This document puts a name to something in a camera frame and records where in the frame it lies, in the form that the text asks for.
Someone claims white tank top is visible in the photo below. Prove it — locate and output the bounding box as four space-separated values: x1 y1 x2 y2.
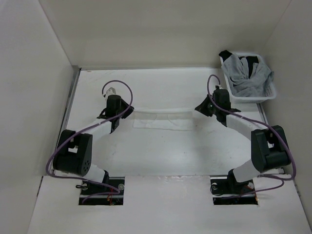
133 108 195 131

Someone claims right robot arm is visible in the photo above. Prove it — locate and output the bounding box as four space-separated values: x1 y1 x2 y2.
195 86 291 195

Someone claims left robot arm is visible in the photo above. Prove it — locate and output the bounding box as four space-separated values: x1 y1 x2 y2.
52 95 134 195

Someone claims grey tank top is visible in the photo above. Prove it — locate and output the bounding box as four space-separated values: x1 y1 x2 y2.
221 54 274 98

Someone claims black tank top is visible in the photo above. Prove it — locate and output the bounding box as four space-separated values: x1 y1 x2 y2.
218 50 259 79

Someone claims white plastic laundry basket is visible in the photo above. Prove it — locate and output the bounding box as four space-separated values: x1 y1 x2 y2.
220 52 276 103

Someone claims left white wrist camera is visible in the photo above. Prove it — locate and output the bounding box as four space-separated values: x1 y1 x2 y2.
103 87 116 98

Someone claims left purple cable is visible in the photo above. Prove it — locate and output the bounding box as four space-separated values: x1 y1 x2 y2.
46 80 134 204

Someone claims purple cable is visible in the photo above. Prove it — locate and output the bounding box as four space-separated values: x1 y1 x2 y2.
46 80 134 204
207 75 298 198

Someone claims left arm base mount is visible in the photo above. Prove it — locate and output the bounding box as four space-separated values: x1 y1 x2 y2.
76 177 125 206

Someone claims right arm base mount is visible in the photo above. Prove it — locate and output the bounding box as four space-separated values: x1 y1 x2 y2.
210 176 258 205

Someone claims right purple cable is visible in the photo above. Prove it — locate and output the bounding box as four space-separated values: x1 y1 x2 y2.
207 75 298 198

